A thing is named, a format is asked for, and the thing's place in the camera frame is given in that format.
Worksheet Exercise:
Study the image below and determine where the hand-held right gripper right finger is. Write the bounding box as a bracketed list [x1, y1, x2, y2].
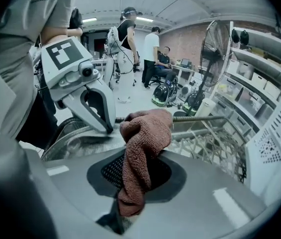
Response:
[129, 149, 267, 238]

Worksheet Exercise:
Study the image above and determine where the black pedestal fan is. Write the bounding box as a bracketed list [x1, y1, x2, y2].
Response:
[173, 19, 232, 117]

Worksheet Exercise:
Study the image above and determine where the round glass plate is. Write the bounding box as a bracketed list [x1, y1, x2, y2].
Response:
[40, 123, 127, 162]

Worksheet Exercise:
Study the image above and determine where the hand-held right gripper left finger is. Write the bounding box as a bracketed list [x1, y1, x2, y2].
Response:
[25, 149, 126, 236]

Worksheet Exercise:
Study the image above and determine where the wicker glass-top table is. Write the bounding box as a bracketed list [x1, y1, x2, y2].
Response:
[42, 115, 249, 184]

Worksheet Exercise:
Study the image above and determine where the person's left forearm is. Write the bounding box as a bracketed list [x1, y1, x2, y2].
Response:
[40, 25, 69, 46]

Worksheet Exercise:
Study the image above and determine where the white trash bin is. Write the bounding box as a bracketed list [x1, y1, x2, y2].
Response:
[194, 98, 217, 119]

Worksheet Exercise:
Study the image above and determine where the white microwave oven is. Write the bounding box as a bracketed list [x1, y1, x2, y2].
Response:
[244, 75, 281, 207]

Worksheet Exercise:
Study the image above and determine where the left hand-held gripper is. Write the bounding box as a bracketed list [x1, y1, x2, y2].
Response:
[40, 37, 117, 134]

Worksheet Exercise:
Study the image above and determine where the black device with green trim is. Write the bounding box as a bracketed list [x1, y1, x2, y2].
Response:
[152, 77, 179, 107]
[183, 92, 203, 115]

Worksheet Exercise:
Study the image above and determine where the person's grey t-shirt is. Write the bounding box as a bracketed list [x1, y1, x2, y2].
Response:
[0, 0, 81, 140]

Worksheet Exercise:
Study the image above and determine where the white round device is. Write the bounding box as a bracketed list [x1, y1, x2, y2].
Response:
[181, 84, 195, 97]

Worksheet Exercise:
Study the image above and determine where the white desk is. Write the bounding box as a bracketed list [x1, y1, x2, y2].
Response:
[171, 63, 202, 84]

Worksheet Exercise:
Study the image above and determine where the reddish brown cloth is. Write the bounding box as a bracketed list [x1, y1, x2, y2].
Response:
[117, 109, 174, 218]

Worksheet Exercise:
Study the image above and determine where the white shelving unit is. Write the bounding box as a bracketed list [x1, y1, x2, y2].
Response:
[211, 21, 281, 140]

